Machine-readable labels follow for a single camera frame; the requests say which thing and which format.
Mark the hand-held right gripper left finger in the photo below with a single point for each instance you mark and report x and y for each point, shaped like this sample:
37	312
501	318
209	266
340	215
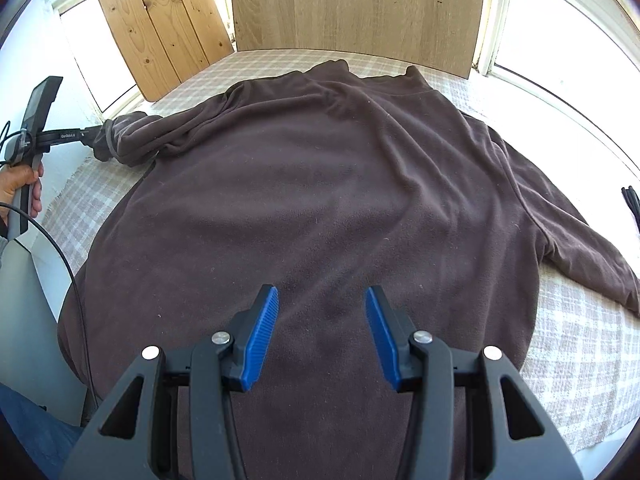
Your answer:
260	340

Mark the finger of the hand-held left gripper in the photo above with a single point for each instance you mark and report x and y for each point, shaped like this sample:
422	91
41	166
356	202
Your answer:
89	137

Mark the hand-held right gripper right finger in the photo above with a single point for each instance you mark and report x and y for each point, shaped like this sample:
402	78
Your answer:
382	340

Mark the brown fleece sweater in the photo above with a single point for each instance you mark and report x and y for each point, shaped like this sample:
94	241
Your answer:
325	185

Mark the person's left hand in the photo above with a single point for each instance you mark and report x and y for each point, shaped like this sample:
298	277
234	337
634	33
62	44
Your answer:
12	185

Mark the pine plank board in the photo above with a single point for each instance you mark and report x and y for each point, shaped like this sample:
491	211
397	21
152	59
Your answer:
160	25

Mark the plaid blanket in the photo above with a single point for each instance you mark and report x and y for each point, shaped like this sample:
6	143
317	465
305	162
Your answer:
575	360

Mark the person's blue jeans leg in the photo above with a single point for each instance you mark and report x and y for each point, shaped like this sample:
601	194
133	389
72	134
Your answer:
35	430

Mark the black ribbed sweater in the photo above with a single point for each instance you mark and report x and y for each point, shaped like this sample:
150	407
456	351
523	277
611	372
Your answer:
632	205

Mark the oak veneer board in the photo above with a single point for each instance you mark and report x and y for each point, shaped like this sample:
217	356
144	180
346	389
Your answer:
360	5

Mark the white window frame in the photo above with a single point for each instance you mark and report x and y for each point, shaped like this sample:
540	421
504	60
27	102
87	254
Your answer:
492	20

